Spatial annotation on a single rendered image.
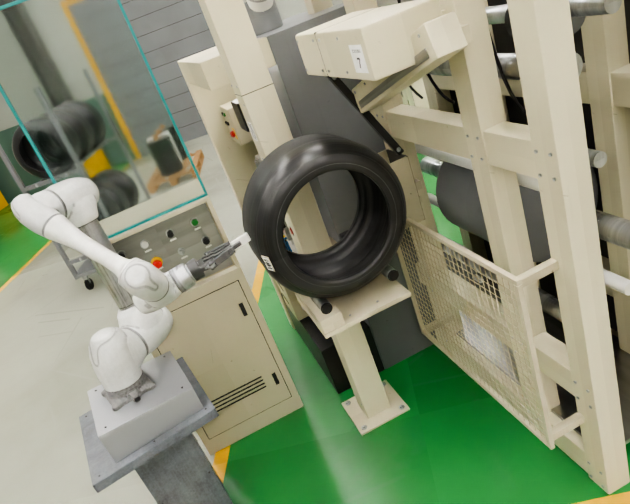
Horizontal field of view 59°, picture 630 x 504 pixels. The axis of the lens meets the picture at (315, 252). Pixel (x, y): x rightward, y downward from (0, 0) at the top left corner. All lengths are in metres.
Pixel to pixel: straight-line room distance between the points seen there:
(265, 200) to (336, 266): 0.54
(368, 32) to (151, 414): 1.53
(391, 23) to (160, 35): 9.94
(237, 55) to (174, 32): 9.25
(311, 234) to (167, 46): 9.35
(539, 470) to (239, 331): 1.44
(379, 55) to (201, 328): 1.61
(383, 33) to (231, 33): 0.69
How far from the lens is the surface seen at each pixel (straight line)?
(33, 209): 2.19
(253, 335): 2.78
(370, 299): 2.17
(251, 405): 2.99
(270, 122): 2.16
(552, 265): 1.79
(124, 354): 2.26
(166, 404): 2.23
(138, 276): 1.76
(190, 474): 2.53
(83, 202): 2.28
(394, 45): 1.63
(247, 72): 2.13
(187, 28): 11.30
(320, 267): 2.24
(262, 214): 1.84
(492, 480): 2.50
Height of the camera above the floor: 1.93
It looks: 25 degrees down
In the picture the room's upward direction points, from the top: 21 degrees counter-clockwise
